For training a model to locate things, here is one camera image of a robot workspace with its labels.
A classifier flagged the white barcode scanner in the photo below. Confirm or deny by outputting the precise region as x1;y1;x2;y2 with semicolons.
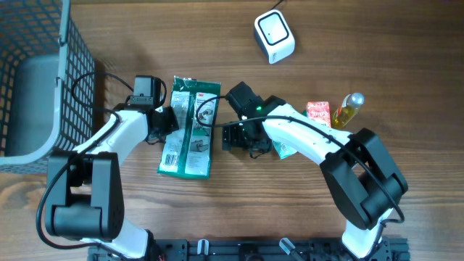
254;9;296;65

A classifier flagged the black camera cable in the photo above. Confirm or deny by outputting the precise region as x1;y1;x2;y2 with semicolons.
195;94;405;260
35;71;135;251

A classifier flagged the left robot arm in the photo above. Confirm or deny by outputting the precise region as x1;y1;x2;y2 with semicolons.
36;75;179;260

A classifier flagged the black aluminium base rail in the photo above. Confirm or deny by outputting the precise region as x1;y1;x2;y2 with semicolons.
87;237;411;261

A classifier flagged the pale green wipes sachet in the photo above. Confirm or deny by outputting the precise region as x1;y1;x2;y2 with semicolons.
273;141;297;160

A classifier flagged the green 3M sponge packet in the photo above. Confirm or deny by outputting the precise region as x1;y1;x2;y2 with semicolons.
157;76;221;180

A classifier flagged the dark grey mesh basket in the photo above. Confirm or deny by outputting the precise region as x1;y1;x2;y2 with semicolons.
1;1;95;174

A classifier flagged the black right camera cable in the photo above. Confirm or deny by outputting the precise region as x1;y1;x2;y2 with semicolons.
195;94;405;260

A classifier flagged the yellow oil bottle silver cap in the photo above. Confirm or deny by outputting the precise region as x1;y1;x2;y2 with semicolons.
331;93;365;129

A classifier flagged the black left camera cable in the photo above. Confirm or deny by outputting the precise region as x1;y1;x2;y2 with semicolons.
35;71;135;251

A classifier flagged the pink Kleenex tissue pack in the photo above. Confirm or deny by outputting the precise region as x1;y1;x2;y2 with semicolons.
306;101;331;128

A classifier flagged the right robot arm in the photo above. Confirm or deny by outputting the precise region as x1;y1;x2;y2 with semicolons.
225;82;408;260

